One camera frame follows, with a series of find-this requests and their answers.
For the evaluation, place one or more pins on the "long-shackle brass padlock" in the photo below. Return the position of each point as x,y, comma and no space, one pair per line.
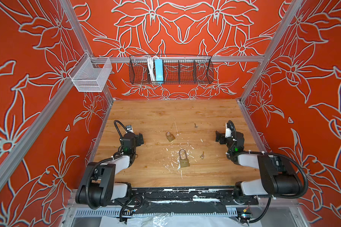
183,158

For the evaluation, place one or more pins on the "small brass padlock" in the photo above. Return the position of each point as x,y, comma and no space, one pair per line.
170,137

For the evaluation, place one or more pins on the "grey slotted cable duct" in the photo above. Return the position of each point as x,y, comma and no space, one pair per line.
114,212

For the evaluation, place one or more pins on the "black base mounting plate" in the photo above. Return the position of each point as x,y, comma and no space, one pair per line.
202,198

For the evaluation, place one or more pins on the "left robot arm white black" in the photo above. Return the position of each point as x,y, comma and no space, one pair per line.
98,187

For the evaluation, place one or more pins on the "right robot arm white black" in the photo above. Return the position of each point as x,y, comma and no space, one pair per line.
280,176

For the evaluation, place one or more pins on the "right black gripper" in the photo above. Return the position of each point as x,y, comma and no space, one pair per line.
221,137

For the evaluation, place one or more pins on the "white wire basket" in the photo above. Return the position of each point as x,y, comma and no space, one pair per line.
91,74

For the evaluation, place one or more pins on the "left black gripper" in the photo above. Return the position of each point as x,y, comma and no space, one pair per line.
139,139

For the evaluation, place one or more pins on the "light blue box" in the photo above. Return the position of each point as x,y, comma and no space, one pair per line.
159,70

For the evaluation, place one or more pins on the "black wire basket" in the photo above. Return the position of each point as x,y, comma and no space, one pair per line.
177,69

